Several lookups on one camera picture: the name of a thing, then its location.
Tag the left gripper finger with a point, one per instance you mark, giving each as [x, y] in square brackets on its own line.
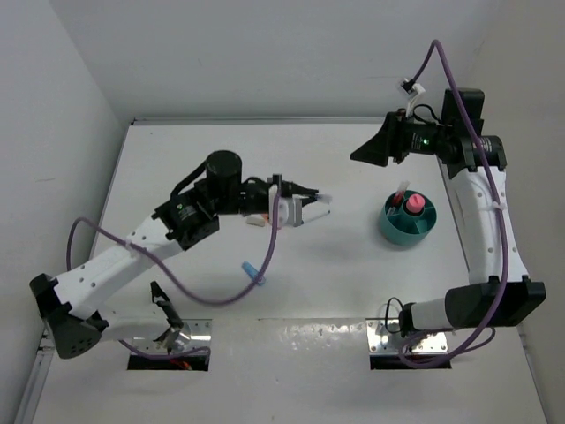
[300, 190]
[308, 200]

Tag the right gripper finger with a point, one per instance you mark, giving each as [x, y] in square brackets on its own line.
[380, 141]
[370, 157]

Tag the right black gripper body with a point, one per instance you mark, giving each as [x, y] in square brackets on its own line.
[403, 140]

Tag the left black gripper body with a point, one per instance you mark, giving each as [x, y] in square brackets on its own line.
[274, 179]

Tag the green capped white marker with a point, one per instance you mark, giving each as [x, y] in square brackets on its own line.
[316, 217]

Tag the pink highlighter marker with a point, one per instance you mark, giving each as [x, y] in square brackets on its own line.
[415, 204]

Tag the blue ink refill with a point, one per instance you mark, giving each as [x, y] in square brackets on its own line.
[324, 198]

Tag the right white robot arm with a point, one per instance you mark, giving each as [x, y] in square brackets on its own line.
[500, 292]

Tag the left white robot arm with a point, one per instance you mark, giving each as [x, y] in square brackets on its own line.
[72, 304]

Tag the grey eraser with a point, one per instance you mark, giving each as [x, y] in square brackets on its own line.
[258, 221]

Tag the teal round divided organizer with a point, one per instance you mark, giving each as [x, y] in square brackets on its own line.
[403, 229]

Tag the blue highlighter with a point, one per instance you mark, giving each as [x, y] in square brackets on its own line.
[252, 272]

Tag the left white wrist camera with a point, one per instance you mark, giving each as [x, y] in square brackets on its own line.
[284, 212]

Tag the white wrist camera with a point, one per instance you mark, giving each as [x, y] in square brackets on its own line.
[413, 92]
[284, 212]

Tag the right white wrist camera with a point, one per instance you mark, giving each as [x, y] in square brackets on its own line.
[413, 92]

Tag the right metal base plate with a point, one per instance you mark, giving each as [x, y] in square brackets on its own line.
[387, 341]

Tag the metal base plate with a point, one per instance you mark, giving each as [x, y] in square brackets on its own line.
[194, 334]
[387, 341]

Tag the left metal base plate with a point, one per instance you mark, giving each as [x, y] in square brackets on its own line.
[194, 334]

